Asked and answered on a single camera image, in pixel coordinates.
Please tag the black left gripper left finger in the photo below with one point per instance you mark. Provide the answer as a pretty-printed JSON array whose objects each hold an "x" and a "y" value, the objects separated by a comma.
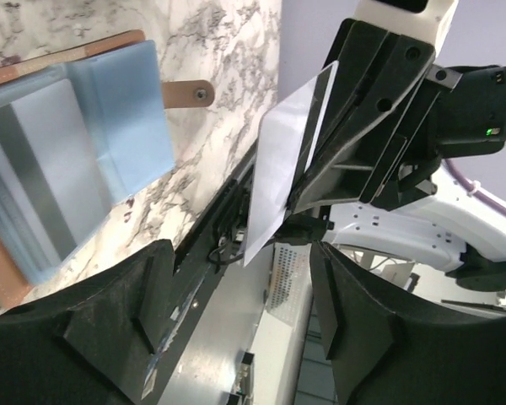
[{"x": 91, "y": 343}]

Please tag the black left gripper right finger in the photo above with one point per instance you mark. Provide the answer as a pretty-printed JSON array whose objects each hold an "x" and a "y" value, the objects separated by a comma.
[{"x": 388, "y": 346}]

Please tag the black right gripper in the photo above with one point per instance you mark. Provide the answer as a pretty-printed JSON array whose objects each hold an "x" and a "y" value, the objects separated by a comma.
[{"x": 393, "y": 116}]

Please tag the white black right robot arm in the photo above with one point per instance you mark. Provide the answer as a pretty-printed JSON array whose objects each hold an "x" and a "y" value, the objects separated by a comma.
[{"x": 461, "y": 229}]

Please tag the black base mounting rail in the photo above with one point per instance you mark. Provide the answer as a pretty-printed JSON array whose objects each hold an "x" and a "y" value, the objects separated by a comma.
[{"x": 211, "y": 246}]

